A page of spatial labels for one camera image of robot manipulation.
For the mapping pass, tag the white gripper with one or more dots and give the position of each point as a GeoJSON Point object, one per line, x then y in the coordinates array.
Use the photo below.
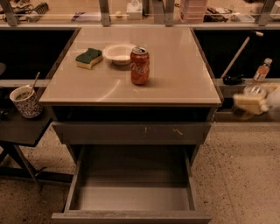
{"type": "Point", "coordinates": [274, 102]}

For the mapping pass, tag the red Coca-Cola can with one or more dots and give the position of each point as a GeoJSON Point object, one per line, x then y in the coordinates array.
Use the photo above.
{"type": "Point", "coordinates": [139, 65]}

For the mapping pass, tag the open grey middle drawer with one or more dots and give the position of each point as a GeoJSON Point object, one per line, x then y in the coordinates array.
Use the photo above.
{"type": "Point", "coordinates": [132, 185]}

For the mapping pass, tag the grey drawer cabinet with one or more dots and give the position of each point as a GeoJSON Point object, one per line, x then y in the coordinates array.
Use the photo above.
{"type": "Point", "coordinates": [133, 114]}

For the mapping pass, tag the grey top drawer front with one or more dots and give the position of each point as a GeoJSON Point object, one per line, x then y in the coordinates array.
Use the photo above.
{"type": "Point", "coordinates": [135, 133]}

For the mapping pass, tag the orange drink bottle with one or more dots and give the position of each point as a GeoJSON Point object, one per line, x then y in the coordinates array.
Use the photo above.
{"type": "Point", "coordinates": [262, 70]}

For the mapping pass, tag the black object on ledge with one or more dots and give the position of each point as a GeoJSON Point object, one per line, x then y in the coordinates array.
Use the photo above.
{"type": "Point", "coordinates": [233, 79]}

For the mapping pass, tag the white rod with cap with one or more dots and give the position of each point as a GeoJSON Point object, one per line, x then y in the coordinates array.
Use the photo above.
{"type": "Point", "coordinates": [239, 51]}

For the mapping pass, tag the pink stacked box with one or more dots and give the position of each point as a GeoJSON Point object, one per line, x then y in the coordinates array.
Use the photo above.
{"type": "Point", "coordinates": [192, 11]}

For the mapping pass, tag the white paper bowl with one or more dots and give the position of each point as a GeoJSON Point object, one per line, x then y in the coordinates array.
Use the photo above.
{"type": "Point", "coordinates": [118, 54]}

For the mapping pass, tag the white tissue box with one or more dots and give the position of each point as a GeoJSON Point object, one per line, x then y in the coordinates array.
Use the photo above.
{"type": "Point", "coordinates": [134, 10]}

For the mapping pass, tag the green and yellow sponge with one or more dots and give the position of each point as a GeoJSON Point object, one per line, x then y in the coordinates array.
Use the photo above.
{"type": "Point", "coordinates": [89, 58]}

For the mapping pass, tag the wooden stirrer stick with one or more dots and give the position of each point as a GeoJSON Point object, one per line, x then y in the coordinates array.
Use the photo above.
{"type": "Point", "coordinates": [34, 83]}

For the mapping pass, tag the patterned paper cup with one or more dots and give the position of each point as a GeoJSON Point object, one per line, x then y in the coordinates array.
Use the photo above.
{"type": "Point", "coordinates": [26, 101]}

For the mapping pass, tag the dark side table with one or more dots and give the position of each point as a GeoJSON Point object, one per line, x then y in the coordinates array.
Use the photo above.
{"type": "Point", "coordinates": [17, 131]}

